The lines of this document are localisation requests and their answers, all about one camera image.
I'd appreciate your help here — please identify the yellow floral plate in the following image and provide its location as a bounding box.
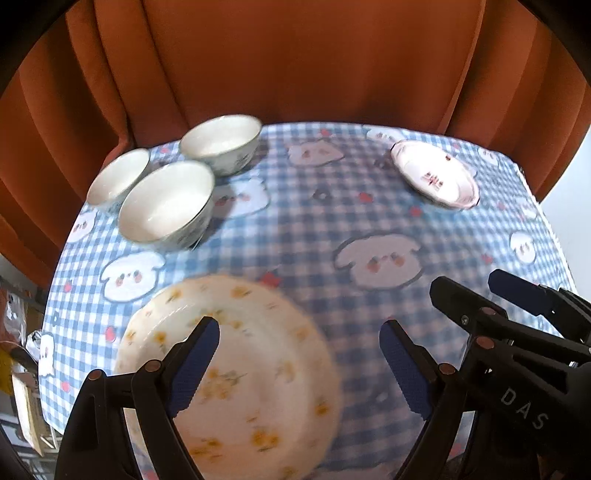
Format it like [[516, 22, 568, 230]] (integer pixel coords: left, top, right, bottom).
[[113, 275, 342, 480]]

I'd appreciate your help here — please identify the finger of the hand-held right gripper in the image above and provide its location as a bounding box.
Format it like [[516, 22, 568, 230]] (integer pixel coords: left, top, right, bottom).
[[429, 276, 591, 370], [488, 269, 591, 342]]

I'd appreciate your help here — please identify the blue checkered tablecloth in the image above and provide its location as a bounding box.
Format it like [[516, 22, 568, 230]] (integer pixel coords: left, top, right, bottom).
[[39, 121, 580, 480]]

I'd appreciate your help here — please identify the white plate red print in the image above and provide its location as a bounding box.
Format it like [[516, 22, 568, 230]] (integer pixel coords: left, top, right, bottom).
[[390, 140, 481, 211]]

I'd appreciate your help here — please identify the beige box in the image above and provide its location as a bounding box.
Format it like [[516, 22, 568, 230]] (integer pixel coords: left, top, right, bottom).
[[11, 364, 63, 457]]

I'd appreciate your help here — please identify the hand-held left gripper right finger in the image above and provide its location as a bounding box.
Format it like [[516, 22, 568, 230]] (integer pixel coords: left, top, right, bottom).
[[379, 319, 468, 480]]

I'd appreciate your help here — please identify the small white bowl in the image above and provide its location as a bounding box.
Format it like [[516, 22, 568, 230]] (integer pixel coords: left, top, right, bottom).
[[87, 148, 151, 208]]

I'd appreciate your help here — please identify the orange curtain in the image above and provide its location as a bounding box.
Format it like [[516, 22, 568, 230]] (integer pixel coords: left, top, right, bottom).
[[0, 0, 591, 296]]

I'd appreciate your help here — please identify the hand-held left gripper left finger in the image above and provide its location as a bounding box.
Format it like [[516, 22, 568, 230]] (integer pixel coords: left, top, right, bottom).
[[55, 316, 221, 480]]

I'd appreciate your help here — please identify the white bowl blue pattern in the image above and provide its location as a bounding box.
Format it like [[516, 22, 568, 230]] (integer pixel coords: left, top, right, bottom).
[[179, 114, 263, 177], [117, 161, 216, 252]]

